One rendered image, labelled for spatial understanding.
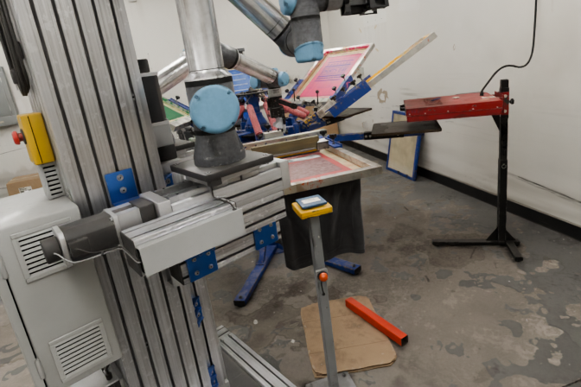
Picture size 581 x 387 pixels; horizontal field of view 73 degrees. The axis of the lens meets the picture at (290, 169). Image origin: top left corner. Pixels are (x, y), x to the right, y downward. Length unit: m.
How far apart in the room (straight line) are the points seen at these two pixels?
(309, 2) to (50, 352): 1.08
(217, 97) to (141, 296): 0.67
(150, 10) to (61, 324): 5.50
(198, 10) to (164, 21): 5.37
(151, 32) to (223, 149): 5.30
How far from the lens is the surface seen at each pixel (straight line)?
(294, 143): 2.27
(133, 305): 1.31
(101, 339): 1.27
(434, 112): 2.69
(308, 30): 1.01
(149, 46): 6.31
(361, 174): 1.80
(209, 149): 1.10
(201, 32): 0.96
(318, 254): 1.62
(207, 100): 0.93
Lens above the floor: 1.51
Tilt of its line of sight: 16 degrees down
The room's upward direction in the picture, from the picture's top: 8 degrees counter-clockwise
